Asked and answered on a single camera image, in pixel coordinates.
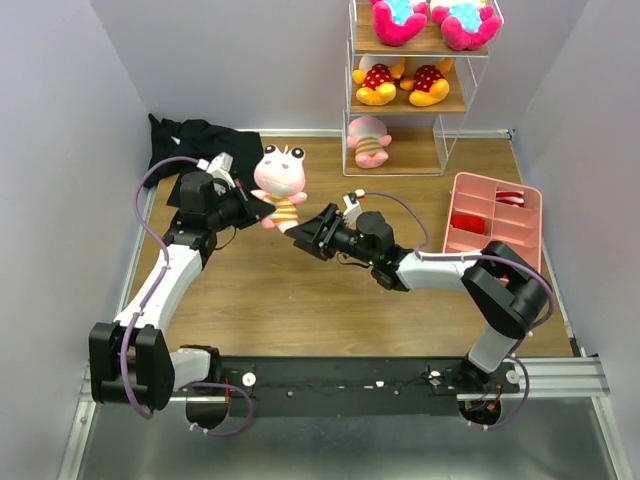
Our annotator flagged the small yellow plush toy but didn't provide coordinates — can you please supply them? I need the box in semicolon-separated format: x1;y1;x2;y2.
352;54;406;106

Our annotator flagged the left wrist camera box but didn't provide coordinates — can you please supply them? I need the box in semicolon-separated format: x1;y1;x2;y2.
206;152;234;184

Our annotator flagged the red sock middle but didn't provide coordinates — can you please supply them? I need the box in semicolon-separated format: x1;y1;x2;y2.
450;213;487;235

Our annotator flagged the white plush blue dress front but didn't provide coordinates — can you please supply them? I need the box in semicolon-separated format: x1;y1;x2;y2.
371;0;428;47

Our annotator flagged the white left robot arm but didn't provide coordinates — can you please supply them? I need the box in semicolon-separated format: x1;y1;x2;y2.
89;171;275;417

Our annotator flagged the white wire wooden shelf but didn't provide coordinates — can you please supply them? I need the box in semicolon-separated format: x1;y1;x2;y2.
342;1;504;177

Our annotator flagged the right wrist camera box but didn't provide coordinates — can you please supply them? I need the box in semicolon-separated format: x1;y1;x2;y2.
343;189;366;226

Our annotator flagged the black cloth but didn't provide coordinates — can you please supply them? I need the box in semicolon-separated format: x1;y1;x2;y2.
147;113;263;190

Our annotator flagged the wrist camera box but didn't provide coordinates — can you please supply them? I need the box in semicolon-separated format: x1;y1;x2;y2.
206;152;234;184
343;189;366;226

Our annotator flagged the white plush blue dress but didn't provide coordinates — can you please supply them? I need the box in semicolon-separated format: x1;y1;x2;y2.
371;0;428;47
429;1;503;51

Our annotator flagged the pink divided organizer tray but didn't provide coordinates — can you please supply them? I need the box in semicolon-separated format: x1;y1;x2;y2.
442;172;543;270

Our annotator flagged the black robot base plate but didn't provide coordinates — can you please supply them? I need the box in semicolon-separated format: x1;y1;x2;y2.
164;354;521;419

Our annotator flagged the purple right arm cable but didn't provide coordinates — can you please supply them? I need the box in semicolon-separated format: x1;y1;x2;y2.
364;189;556;431

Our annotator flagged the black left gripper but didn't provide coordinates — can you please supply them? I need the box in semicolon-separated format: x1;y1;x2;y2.
207;178;275;231

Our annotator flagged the red white striped sock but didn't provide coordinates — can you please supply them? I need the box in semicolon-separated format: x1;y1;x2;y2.
495;190;525;208

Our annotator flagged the large yellow plush toy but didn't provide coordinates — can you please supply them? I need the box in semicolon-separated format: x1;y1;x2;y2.
399;57;454;107

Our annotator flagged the white plush blue dress back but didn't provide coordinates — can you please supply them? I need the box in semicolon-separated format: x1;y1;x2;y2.
429;1;503;51

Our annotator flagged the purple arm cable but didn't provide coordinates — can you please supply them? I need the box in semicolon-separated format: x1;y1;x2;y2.
117;155;255;437
364;189;556;431

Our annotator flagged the pink pig plush striped shirt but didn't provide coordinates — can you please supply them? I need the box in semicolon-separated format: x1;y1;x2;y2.
347;116;392;169

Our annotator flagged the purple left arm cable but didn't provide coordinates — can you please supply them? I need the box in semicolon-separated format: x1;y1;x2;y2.
117;155;255;437

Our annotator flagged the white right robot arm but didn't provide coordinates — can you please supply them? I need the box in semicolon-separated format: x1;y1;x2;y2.
286;204;554;392

